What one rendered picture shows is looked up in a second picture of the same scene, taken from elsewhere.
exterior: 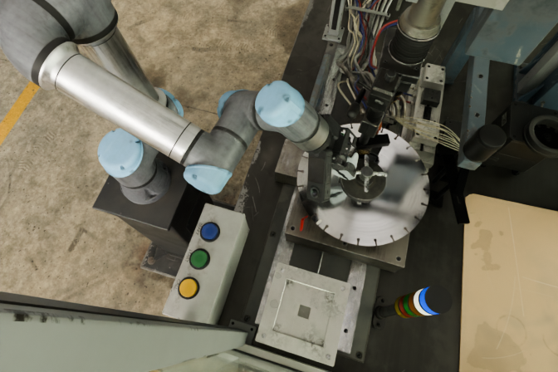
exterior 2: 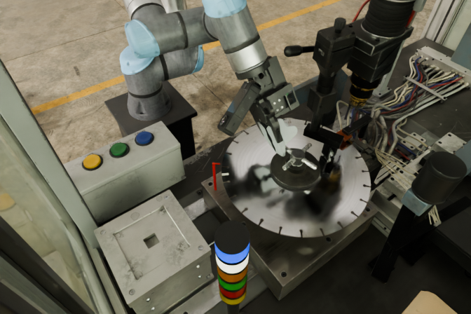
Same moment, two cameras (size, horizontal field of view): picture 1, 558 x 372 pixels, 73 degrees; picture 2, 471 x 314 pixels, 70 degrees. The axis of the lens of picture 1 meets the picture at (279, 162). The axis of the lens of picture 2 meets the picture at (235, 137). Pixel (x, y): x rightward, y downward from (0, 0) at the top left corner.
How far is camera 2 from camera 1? 0.48 m
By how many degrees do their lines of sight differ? 27
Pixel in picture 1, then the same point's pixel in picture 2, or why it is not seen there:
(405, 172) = (343, 187)
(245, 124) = (195, 18)
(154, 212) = (134, 125)
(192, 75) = not seen: hidden behind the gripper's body
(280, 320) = (126, 232)
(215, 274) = (118, 167)
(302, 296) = (162, 228)
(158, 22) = not seen: hidden behind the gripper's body
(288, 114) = (220, 2)
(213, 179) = (137, 33)
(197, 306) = (84, 178)
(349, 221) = (252, 190)
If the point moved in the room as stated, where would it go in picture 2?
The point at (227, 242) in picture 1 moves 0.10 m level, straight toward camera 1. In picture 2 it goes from (148, 153) to (137, 184)
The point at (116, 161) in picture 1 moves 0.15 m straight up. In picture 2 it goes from (128, 57) to (115, 10)
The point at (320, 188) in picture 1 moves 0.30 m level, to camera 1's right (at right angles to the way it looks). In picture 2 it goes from (229, 117) to (379, 193)
